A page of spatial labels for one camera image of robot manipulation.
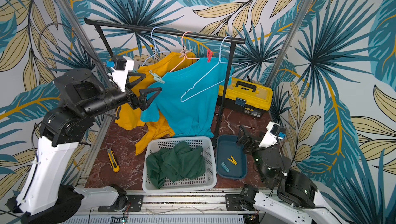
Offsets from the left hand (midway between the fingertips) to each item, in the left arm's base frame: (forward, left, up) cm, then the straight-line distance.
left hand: (151, 85), depth 50 cm
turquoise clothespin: (-9, -31, -50) cm, 59 cm away
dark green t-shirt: (-12, -5, -37) cm, 39 cm away
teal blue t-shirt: (+18, -9, -29) cm, 35 cm away
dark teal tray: (+5, -34, -55) cm, 64 cm away
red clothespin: (+51, -22, -20) cm, 59 cm away
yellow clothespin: (-5, -36, -51) cm, 63 cm away
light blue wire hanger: (+52, +12, -17) cm, 56 cm away
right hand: (-6, -35, -16) cm, 39 cm away
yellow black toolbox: (+30, -45, -36) cm, 65 cm away
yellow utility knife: (-6, +31, -51) cm, 60 cm away
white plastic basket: (-16, -22, -51) cm, 58 cm away
